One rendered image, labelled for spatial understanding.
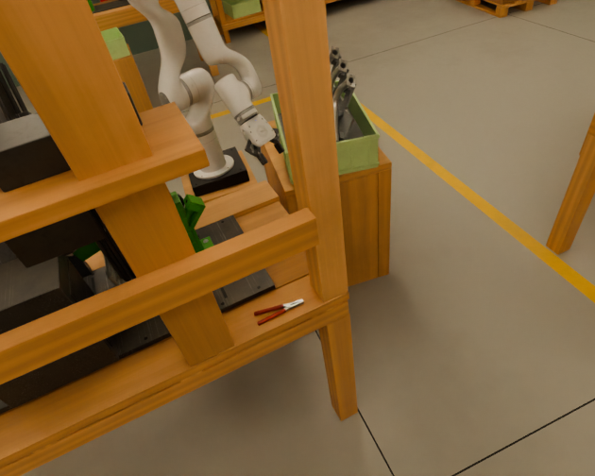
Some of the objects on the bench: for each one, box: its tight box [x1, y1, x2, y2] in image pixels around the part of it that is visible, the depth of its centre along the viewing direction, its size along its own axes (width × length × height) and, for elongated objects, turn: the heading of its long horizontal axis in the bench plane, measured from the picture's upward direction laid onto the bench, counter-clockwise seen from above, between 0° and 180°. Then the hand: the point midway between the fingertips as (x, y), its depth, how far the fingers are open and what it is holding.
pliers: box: [254, 298, 304, 326], centre depth 131 cm, size 16×5×1 cm, turn 118°
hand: (272, 156), depth 155 cm, fingers open, 8 cm apart
